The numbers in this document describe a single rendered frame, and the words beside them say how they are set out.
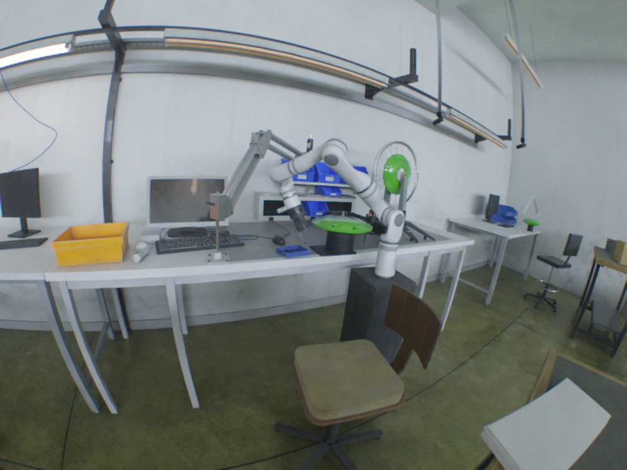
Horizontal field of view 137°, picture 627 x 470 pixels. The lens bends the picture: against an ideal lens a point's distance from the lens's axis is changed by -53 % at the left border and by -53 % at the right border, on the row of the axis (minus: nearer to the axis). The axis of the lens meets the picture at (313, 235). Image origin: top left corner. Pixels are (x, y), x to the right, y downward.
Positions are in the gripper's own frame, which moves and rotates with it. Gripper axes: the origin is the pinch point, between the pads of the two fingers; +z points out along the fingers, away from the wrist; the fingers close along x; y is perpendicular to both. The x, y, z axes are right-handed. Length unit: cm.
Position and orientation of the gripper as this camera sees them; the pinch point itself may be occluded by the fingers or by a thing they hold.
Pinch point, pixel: (303, 243)
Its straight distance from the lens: 124.8
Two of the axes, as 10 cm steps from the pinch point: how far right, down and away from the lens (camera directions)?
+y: 9.2, -3.5, -2.1
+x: 1.3, -2.3, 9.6
